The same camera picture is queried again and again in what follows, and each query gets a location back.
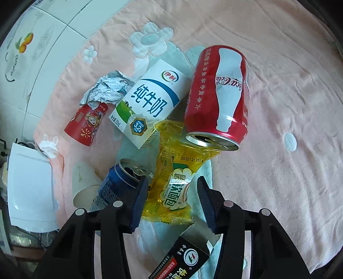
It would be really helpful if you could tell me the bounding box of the yellow bread wrapper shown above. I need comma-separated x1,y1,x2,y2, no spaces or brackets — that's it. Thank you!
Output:
141,120,223,224

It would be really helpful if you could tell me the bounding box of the red cola can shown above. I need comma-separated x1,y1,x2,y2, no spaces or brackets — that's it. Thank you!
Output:
179,45,250,151

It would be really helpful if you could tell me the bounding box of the blue and white milk carton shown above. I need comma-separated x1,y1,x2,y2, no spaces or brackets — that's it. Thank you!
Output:
108,59,192,150

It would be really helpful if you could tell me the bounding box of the crumpled silver foil wrapper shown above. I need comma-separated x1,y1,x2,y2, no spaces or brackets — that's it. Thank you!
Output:
80,70,136,109

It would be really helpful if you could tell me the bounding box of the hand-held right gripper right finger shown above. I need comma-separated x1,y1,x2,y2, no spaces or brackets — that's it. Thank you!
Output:
196,176,311,279

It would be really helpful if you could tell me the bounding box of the blue drink can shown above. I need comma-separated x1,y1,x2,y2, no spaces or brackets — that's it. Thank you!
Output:
90,158,154,212

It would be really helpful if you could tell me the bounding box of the red cartoon print paper cup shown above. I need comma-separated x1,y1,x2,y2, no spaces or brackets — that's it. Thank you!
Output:
64,103,109,147

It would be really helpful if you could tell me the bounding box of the pink flowered blanket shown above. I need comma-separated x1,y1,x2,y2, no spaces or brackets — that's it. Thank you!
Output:
33,0,343,274

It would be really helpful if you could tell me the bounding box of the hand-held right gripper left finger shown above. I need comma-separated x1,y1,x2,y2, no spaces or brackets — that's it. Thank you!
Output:
32,176,149,279

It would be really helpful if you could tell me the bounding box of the white paper cup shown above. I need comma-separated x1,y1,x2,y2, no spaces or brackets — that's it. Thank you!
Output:
73,160,102,210

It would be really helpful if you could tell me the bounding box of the black cardboard box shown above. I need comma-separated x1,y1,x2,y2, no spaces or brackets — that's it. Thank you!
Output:
148,217,221,279

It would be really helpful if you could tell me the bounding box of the white appliance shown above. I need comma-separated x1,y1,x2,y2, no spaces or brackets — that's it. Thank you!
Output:
8,142,61,233

